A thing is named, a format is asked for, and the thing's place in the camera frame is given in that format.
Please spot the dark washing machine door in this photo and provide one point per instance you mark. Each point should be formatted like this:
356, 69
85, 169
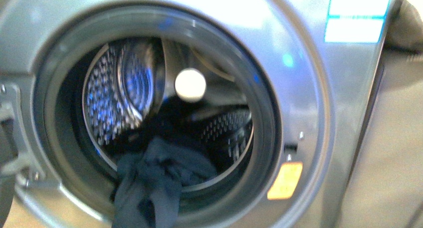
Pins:
7, 182

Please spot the grey front-load washing machine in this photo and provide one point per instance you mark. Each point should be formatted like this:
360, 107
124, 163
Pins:
321, 90

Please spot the black rubber door gasket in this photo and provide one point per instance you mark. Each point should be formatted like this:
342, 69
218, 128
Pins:
58, 112

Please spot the white blue energy label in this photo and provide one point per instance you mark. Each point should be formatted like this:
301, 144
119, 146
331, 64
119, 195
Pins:
355, 21

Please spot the orange warning sticker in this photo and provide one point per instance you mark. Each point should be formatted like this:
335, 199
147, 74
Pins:
286, 181

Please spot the perforated steel washer drum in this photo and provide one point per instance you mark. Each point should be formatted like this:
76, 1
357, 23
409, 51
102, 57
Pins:
128, 97

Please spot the dark navy blue garment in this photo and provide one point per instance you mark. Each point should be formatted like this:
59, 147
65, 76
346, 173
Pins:
150, 182

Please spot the grey round drum hub cap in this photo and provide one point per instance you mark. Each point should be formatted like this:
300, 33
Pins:
190, 85

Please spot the grey metal door hinge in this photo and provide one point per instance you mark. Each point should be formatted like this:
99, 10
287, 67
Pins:
19, 145

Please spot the beige side cabinet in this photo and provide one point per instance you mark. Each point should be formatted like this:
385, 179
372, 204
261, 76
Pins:
385, 186

